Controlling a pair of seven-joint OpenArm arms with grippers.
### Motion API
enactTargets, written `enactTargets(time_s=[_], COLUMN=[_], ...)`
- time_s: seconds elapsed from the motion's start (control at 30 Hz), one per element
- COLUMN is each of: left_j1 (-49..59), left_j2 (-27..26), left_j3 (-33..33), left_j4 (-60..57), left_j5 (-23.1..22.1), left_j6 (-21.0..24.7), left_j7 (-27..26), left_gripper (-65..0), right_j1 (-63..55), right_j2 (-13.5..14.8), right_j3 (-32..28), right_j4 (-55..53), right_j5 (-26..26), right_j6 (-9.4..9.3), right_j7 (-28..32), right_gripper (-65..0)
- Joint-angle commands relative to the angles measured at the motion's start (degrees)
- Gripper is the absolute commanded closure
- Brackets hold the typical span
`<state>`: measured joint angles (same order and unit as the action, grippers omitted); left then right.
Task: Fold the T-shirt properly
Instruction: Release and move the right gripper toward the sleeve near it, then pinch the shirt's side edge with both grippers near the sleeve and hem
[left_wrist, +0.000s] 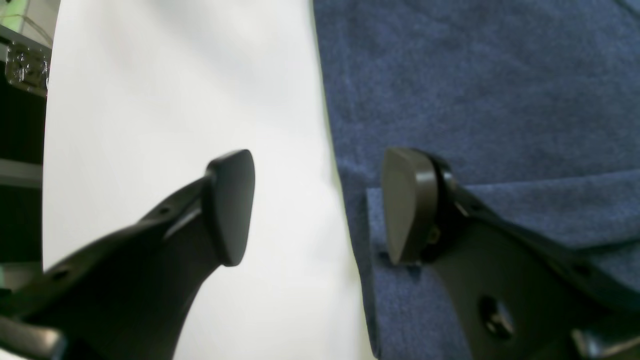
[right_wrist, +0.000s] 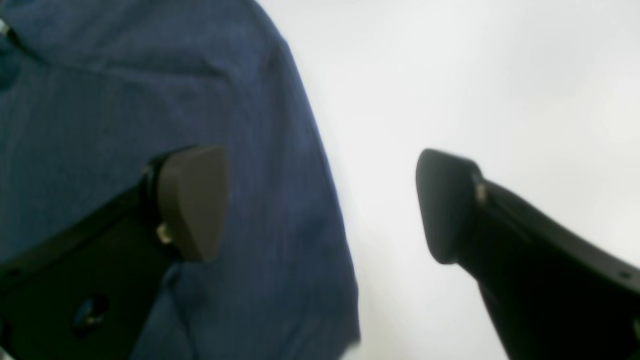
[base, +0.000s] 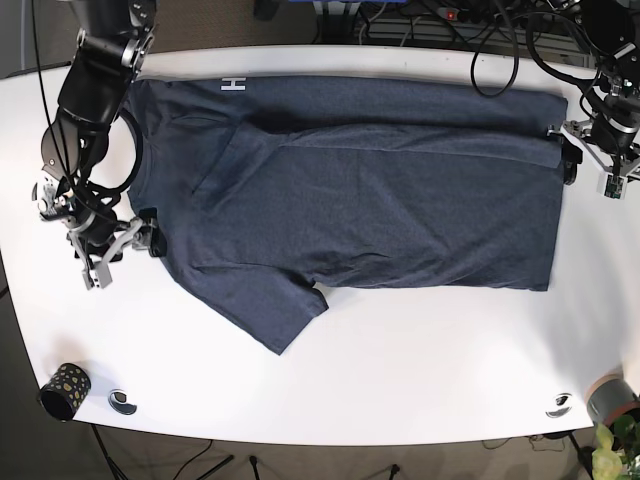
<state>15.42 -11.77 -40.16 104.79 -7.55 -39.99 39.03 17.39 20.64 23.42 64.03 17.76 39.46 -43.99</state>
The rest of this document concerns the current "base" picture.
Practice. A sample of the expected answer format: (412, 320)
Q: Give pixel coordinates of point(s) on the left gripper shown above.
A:
(616, 170)

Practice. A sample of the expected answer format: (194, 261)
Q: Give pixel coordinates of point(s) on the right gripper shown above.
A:
(99, 240)

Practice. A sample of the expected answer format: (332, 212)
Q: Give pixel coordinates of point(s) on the navy blue T-shirt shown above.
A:
(292, 183)

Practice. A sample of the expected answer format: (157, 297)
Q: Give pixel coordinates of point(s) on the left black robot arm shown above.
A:
(606, 31)

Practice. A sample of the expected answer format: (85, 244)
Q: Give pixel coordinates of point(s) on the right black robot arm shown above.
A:
(112, 43)

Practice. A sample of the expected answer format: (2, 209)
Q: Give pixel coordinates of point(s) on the black gold-dotted cup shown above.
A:
(63, 394)

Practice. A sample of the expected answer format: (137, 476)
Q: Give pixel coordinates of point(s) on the grey plant pot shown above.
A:
(610, 398)

